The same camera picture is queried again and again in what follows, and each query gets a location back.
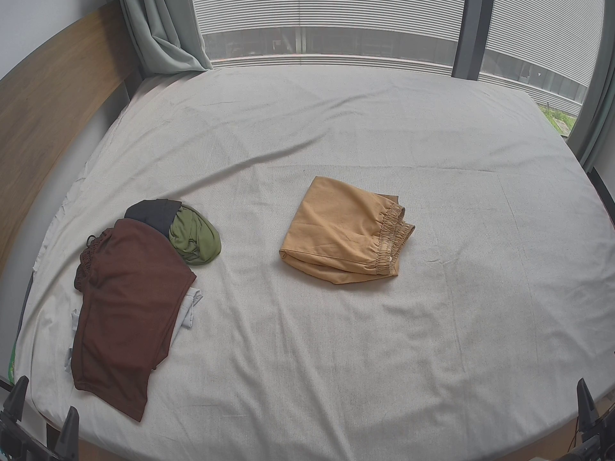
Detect blue-green curtain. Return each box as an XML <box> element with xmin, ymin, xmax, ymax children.
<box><xmin>115</xmin><ymin>0</ymin><xmax>213</xmax><ymax>75</ymax></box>
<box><xmin>569</xmin><ymin>27</ymin><xmax>615</xmax><ymax>174</ymax></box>

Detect green garment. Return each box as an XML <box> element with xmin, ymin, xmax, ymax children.
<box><xmin>167</xmin><ymin>204</ymin><xmax>223</xmax><ymax>267</ymax></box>

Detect brown shorts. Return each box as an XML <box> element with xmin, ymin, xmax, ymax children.
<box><xmin>71</xmin><ymin>220</ymin><xmax>197</xmax><ymax>423</ymax></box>

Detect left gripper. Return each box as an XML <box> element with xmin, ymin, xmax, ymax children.
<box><xmin>0</xmin><ymin>375</ymin><xmax>81</xmax><ymax>461</ymax></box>

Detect black garment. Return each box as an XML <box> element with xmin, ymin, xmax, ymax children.
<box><xmin>123</xmin><ymin>199</ymin><xmax>182</xmax><ymax>241</ymax></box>

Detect bed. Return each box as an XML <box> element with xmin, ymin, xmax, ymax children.
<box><xmin>0</xmin><ymin>0</ymin><xmax>615</xmax><ymax>450</ymax></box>

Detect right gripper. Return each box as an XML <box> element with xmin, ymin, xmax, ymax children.
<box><xmin>569</xmin><ymin>377</ymin><xmax>615</xmax><ymax>461</ymax></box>

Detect window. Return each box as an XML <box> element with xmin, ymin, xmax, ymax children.
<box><xmin>185</xmin><ymin>0</ymin><xmax>607</xmax><ymax>138</ymax></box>

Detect pale blue garment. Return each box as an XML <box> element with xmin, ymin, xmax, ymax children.
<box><xmin>65</xmin><ymin>286</ymin><xmax>203</xmax><ymax>378</ymax></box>

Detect tan shorts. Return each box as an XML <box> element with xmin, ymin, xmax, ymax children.
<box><xmin>280</xmin><ymin>176</ymin><xmax>416</xmax><ymax>285</ymax></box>

